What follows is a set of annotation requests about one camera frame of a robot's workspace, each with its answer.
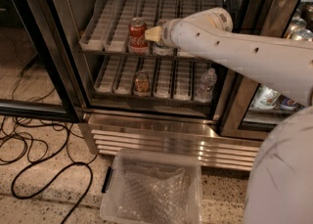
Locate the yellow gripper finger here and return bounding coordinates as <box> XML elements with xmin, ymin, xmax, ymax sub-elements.
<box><xmin>145</xmin><ymin>26</ymin><xmax>162</xmax><ymax>42</ymax></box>

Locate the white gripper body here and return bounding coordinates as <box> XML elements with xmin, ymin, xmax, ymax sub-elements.
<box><xmin>161</xmin><ymin>19</ymin><xmax>179</xmax><ymax>48</ymax></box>

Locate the green white 7up can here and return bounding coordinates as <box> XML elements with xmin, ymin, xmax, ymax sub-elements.
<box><xmin>152</xmin><ymin>19</ymin><xmax>175</xmax><ymax>57</ymax></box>

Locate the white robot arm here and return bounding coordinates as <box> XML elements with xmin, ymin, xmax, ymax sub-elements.
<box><xmin>145</xmin><ymin>8</ymin><xmax>313</xmax><ymax>224</ymax></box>

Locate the red coca-cola can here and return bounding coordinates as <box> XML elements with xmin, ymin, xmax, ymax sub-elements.
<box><xmin>128</xmin><ymin>18</ymin><xmax>149</xmax><ymax>54</ymax></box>

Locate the gold brown can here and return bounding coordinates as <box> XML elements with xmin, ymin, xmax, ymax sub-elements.
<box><xmin>134</xmin><ymin>70</ymin><xmax>150</xmax><ymax>97</ymax></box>

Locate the stainless steel fridge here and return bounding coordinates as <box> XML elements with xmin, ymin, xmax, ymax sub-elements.
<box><xmin>50</xmin><ymin>0</ymin><xmax>300</xmax><ymax>170</ymax></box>

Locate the white green can right compartment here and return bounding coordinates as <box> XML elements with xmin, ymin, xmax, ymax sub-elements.
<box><xmin>253</xmin><ymin>85</ymin><xmax>280</xmax><ymax>110</ymax></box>

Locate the silver can top right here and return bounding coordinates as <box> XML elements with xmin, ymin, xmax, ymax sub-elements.
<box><xmin>284</xmin><ymin>18</ymin><xmax>307</xmax><ymax>39</ymax></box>

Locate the open glass fridge door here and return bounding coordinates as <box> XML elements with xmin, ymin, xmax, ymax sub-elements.
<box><xmin>0</xmin><ymin>0</ymin><xmax>82</xmax><ymax>122</ymax></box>

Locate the blue pepsi can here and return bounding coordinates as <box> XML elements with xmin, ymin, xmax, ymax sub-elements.
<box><xmin>280</xmin><ymin>98</ymin><xmax>297</xmax><ymax>111</ymax></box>

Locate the clear plastic water bottle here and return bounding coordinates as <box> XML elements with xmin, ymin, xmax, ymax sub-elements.
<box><xmin>195</xmin><ymin>67</ymin><xmax>217</xmax><ymax>103</ymax></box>

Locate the clear plastic storage bin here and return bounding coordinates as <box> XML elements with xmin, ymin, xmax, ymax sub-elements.
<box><xmin>100</xmin><ymin>149</ymin><xmax>202</xmax><ymax>224</ymax></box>

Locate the bubble wrap sheet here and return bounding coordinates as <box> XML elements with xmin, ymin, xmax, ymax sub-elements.
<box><xmin>117</xmin><ymin>165</ymin><xmax>190</xmax><ymax>224</ymax></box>

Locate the middle wire shelf with trays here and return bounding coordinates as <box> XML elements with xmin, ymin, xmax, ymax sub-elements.
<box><xmin>79</xmin><ymin>0</ymin><xmax>223</xmax><ymax>53</ymax></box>

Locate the wire shelf with trays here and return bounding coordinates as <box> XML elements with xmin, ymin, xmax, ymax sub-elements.
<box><xmin>79</xmin><ymin>0</ymin><xmax>223</xmax><ymax>53</ymax></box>
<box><xmin>95</xmin><ymin>57</ymin><xmax>210</xmax><ymax>103</ymax></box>

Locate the bottom wire shelf with trays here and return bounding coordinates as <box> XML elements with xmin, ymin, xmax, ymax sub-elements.
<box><xmin>95</xmin><ymin>57</ymin><xmax>210</xmax><ymax>103</ymax></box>

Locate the black floor cable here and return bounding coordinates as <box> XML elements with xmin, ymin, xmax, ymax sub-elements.
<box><xmin>0</xmin><ymin>28</ymin><xmax>98</xmax><ymax>224</ymax></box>

